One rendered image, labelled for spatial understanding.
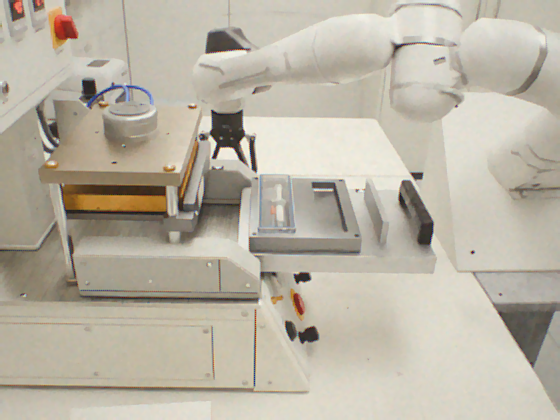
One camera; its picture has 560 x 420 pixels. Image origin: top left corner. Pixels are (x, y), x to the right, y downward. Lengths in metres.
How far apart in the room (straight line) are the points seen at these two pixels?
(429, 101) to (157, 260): 0.48
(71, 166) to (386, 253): 0.45
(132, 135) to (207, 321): 0.28
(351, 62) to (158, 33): 2.50
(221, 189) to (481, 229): 0.58
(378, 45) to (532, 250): 0.62
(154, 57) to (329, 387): 2.72
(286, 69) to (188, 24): 2.36
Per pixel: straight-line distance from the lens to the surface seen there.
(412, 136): 3.15
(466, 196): 1.24
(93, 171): 0.71
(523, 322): 1.52
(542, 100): 0.94
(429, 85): 0.88
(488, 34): 0.87
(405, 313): 1.05
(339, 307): 1.04
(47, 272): 0.86
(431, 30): 0.90
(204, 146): 0.91
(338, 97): 3.42
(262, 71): 0.98
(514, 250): 1.26
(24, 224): 0.89
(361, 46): 0.88
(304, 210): 0.84
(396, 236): 0.85
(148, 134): 0.79
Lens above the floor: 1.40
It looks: 30 degrees down
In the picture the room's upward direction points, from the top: 2 degrees clockwise
